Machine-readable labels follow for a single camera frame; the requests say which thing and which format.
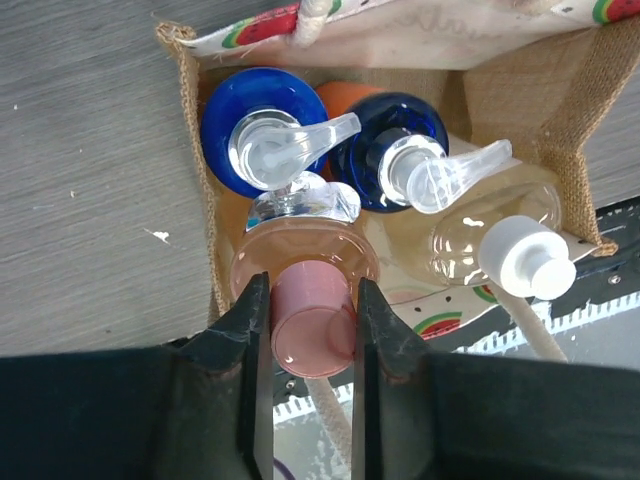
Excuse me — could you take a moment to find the pink cap bottle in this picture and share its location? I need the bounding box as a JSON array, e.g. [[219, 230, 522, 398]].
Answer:
[[229, 172, 379, 378]]

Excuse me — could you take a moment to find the white cable duct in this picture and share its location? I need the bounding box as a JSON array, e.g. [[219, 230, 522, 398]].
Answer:
[[273, 292, 639, 426]]

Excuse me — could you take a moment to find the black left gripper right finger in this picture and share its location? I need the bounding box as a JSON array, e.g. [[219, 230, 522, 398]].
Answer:
[[352, 279, 639, 479]]

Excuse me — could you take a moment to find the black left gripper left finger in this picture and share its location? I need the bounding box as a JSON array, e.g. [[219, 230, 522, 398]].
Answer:
[[1, 274, 273, 479]]

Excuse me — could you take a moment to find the dark blue pump bottle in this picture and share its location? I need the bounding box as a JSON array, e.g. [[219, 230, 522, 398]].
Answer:
[[328, 92, 512, 214]]

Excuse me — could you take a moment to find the burlap canvas bag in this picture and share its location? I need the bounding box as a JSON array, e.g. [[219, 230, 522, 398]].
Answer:
[[156, 1, 639, 469]]

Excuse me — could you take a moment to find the clear bottle white cap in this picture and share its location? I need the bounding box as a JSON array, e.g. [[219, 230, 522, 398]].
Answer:
[[372, 163, 576, 300]]

